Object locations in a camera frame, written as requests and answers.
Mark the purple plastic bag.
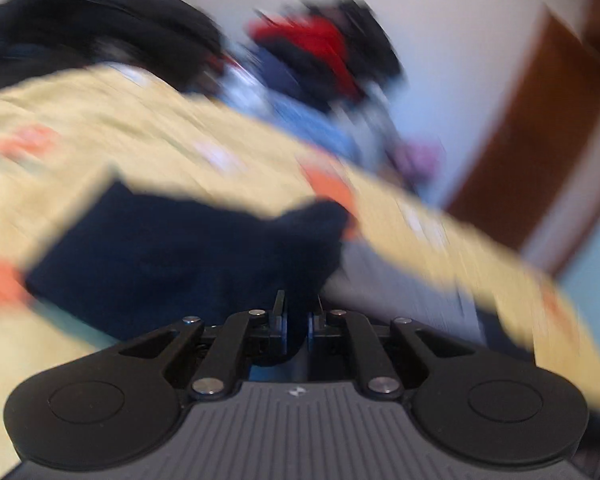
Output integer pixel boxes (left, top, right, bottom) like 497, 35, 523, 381
394, 141, 443, 188

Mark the black clothes pile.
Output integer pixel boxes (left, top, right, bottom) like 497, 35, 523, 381
0, 0, 227, 92

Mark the yellow printed bedspread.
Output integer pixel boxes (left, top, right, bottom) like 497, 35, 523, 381
0, 66, 600, 480

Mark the red cloth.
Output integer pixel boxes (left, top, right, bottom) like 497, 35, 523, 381
245, 15, 363, 102

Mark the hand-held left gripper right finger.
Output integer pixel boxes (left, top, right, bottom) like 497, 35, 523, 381
308, 298, 474, 401

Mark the light blue cloth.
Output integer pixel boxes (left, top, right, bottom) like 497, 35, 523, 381
225, 50, 365, 163

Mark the brown wooden door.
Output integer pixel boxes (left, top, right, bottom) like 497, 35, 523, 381
444, 0, 600, 266

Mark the navy blue sock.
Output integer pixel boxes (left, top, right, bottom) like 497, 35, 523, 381
25, 182, 351, 366

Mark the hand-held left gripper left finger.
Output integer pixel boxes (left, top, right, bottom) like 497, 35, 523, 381
117, 289, 287, 401

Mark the frosted glass wardrobe door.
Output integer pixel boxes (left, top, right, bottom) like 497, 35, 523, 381
560, 230, 600, 321

